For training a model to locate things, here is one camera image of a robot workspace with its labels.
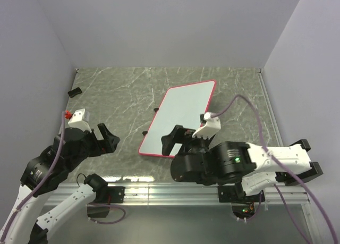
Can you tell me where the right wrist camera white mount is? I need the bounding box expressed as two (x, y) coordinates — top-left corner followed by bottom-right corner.
(192, 112), (221, 139)

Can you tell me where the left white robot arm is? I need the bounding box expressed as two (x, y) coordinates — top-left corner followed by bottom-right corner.
(1, 123), (120, 243)

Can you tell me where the pink framed whiteboard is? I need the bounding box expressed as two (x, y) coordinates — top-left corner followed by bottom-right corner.
(139, 80), (216, 156)

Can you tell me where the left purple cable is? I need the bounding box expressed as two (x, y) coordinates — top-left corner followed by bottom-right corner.
(0, 111), (127, 241)

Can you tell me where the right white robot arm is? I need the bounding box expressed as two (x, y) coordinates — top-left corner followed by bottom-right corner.
(161, 124), (323, 201)

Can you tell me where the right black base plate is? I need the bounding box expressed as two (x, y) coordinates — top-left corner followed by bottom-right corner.
(217, 186), (266, 204)

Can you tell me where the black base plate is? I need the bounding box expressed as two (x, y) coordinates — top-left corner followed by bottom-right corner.
(93, 186), (125, 204)
(217, 186), (266, 204)

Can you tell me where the left wrist camera red cap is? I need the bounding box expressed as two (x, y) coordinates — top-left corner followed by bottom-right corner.
(63, 108), (91, 131)

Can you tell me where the aluminium mounting rail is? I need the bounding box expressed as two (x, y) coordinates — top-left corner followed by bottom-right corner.
(45, 182), (310, 207)

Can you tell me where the yellow bone-shaped eraser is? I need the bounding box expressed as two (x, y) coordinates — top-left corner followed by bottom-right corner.
(67, 87), (82, 98)

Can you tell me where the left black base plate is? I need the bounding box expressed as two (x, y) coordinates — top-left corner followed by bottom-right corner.
(93, 186), (125, 204)

